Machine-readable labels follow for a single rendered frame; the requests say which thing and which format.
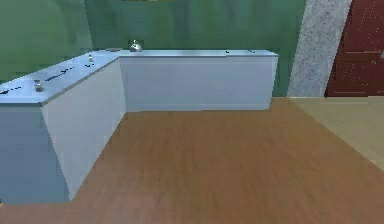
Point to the pale blue kitchen counter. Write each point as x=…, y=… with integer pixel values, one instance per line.
x=186, y=83

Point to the black kitchen knife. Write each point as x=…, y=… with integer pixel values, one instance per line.
x=59, y=74

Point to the silver kettle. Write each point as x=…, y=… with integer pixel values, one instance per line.
x=135, y=47

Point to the small silver cup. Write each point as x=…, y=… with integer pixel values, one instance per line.
x=90, y=58

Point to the small grey shaker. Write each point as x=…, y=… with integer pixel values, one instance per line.
x=38, y=86

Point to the dark red room door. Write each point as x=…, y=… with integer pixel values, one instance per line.
x=361, y=50

